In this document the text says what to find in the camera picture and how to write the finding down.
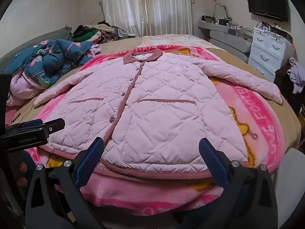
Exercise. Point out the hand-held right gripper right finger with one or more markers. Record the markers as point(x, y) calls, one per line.
point(214, 162)

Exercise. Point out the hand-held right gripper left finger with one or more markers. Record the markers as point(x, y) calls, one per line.
point(89, 162)

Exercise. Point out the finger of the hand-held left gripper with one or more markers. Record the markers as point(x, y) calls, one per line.
point(31, 123)
point(55, 124)

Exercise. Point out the pink quilted jacket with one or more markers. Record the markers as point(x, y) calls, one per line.
point(154, 100)

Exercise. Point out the pile of folded clothes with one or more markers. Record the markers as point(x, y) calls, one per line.
point(95, 32)

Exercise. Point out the dark chair with clothes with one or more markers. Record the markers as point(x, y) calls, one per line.
point(283, 88)

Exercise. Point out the person's left hand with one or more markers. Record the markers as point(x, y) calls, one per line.
point(22, 168)

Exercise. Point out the pink printed blanket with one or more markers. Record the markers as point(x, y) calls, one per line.
point(257, 124)

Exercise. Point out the blue flamingo print comforter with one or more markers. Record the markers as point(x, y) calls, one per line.
point(47, 59)

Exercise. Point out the light pink cloth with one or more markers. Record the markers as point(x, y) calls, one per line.
point(95, 49)

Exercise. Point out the grey headboard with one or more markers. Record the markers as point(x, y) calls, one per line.
point(35, 34)

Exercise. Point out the bed with tan sheet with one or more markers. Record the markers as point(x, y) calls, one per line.
point(109, 46)

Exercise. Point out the lavender garment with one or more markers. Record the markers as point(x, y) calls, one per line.
point(295, 74)

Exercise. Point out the white drawer cabinet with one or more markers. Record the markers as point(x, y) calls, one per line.
point(264, 50)

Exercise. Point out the grey curved shelf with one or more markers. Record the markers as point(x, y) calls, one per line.
point(228, 39)

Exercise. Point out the peach printed mat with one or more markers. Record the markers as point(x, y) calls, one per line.
point(171, 39)

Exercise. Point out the clutter of small electronics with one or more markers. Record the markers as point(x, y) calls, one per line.
point(230, 25)

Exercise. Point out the black box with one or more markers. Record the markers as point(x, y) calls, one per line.
point(281, 33)

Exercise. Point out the white striped curtain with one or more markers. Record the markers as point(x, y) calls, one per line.
point(147, 7)

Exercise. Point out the black wall television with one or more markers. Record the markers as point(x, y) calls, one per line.
point(268, 3)

